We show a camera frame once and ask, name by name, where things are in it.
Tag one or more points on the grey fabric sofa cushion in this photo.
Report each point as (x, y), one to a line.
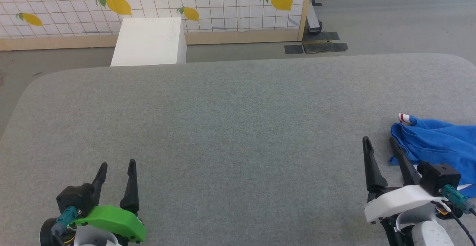
(241, 127)

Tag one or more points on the lemon print partition screen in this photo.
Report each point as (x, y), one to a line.
(167, 4)

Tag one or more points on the small black floor mat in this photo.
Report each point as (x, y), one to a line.
(293, 49)

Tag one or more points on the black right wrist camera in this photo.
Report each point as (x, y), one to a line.
(438, 177)

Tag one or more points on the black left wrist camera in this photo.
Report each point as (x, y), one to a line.
(76, 197)

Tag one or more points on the metal partition foot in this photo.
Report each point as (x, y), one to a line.
(314, 19)

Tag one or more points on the blue white sports jersey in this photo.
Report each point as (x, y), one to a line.
(442, 145)

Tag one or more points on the large black floor mat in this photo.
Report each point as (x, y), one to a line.
(325, 47)

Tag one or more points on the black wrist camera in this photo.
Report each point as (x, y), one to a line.
(76, 197)
(438, 177)

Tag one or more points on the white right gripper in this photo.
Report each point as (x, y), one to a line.
(401, 201)

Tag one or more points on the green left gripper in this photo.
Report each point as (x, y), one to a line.
(115, 221)

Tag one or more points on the white box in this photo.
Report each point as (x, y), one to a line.
(148, 43)

